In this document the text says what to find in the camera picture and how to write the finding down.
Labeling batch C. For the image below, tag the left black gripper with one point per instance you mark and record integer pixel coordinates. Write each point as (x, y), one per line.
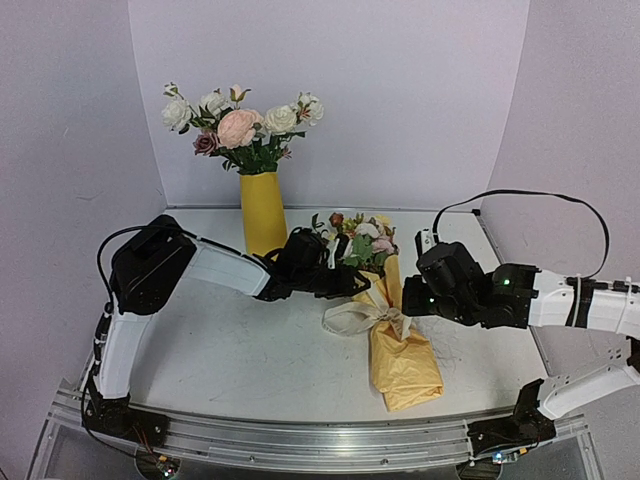
(347, 286)

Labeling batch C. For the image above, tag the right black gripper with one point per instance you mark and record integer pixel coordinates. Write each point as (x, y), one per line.
(413, 298)

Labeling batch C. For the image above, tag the cream printed ribbon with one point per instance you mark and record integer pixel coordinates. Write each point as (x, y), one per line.
(353, 318)

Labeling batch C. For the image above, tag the yellow paper bouquet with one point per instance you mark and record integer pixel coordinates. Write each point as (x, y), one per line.
(404, 372)

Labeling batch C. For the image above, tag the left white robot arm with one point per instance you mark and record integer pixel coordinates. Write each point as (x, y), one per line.
(144, 273)

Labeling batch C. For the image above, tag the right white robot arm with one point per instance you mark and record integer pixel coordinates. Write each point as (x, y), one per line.
(524, 296)

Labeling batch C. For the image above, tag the yellow ceramic vase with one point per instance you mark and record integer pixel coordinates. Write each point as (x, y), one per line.
(264, 220)

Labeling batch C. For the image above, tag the white and pink flowers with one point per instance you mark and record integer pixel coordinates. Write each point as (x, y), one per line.
(247, 141)

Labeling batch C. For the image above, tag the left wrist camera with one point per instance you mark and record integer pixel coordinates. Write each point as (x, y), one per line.
(337, 248)

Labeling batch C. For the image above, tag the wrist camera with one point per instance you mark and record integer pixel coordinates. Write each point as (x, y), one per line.
(424, 241)
(337, 248)

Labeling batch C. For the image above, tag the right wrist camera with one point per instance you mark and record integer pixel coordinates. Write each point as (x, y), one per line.
(424, 241)

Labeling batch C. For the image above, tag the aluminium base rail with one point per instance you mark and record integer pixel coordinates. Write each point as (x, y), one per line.
(169, 444)

